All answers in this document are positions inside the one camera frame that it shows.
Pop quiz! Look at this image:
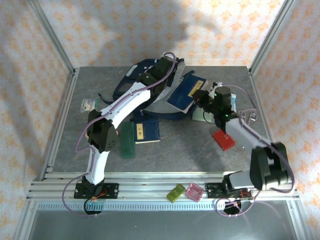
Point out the aluminium frame post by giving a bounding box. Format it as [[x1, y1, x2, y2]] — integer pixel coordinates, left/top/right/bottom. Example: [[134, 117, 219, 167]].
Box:
[[26, 0, 77, 76], [248, 0, 297, 76]]

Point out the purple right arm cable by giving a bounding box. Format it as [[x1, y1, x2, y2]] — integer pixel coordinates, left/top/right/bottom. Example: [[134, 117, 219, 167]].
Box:
[[216, 84, 295, 218]]

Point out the large blue book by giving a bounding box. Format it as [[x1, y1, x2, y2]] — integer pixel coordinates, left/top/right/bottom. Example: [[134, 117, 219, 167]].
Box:
[[166, 73, 210, 115]]

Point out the blue wet wipes pack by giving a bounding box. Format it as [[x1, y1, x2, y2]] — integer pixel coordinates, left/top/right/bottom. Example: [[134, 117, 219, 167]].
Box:
[[229, 93, 238, 111]]

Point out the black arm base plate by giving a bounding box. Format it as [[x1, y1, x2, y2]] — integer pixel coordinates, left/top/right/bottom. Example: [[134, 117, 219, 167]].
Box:
[[73, 182, 120, 200], [205, 182, 254, 201]]

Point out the small pink plastic box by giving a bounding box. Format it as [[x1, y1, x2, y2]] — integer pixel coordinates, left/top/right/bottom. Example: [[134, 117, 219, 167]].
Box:
[[184, 182, 205, 202]]

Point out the slotted grey cable duct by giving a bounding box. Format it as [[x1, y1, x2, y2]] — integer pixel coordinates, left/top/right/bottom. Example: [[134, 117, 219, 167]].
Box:
[[36, 201, 291, 213]]

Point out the green translucent pencil case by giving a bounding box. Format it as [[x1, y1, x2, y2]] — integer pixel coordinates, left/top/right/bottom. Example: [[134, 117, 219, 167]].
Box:
[[118, 121, 137, 159]]

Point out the grey metal panel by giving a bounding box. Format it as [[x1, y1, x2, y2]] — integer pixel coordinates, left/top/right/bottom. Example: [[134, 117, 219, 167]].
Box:
[[24, 209, 303, 240]]

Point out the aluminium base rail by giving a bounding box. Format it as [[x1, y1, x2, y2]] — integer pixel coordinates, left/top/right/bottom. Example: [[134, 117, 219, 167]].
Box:
[[26, 171, 300, 202]]

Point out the sage green wallet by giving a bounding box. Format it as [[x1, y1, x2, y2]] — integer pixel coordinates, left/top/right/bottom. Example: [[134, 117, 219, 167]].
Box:
[[191, 106, 214, 123]]

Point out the small blue notebook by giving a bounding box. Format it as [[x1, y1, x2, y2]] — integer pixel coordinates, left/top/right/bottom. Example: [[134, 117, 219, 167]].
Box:
[[134, 116, 162, 145]]

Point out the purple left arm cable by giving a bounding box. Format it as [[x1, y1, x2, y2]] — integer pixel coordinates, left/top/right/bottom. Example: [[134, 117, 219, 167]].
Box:
[[61, 51, 177, 218]]

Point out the small green plastic box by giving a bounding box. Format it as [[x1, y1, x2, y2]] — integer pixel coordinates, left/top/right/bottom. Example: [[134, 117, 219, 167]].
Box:
[[166, 183, 186, 202]]

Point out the small green tissue packet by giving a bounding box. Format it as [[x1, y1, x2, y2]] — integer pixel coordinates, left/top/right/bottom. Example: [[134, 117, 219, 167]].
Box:
[[80, 97, 99, 114]]

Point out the navy blue backpack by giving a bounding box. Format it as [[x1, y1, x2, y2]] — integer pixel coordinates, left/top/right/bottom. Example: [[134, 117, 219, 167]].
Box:
[[97, 57, 198, 126]]

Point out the silver metal eyelash curler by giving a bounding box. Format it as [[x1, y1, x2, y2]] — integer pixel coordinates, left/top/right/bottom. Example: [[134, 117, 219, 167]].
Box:
[[238, 109, 258, 124]]

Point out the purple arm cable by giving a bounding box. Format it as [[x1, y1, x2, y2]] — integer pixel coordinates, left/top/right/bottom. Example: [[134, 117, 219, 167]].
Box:
[[61, 51, 177, 218], [216, 84, 295, 218]]

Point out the aluminium side rail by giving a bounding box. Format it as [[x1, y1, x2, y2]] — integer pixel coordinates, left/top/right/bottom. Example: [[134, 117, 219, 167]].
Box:
[[38, 67, 81, 181], [248, 67, 286, 181]]

